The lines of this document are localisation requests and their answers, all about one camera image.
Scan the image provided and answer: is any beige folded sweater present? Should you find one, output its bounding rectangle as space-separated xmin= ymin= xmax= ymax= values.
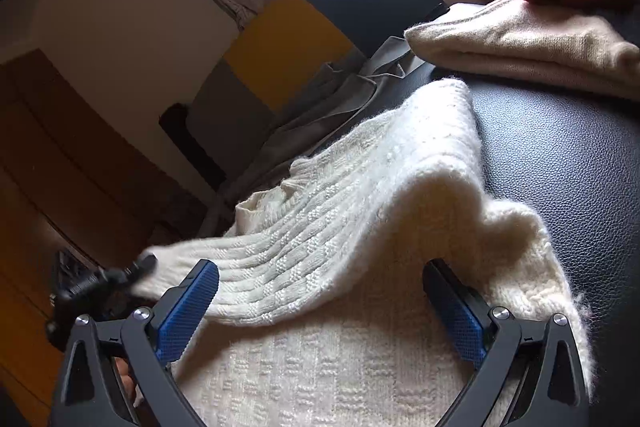
xmin=405 ymin=0 xmax=639 ymax=101

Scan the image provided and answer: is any grey cloth garment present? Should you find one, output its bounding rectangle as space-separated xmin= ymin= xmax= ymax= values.
xmin=221 ymin=36 xmax=424 ymax=206

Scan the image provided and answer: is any white knitted sweater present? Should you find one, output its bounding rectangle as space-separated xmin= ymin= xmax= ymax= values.
xmin=134 ymin=78 xmax=594 ymax=426

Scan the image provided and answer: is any grey yellow navy headboard cushion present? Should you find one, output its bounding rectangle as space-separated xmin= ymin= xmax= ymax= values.
xmin=160 ymin=0 xmax=447 ymax=190

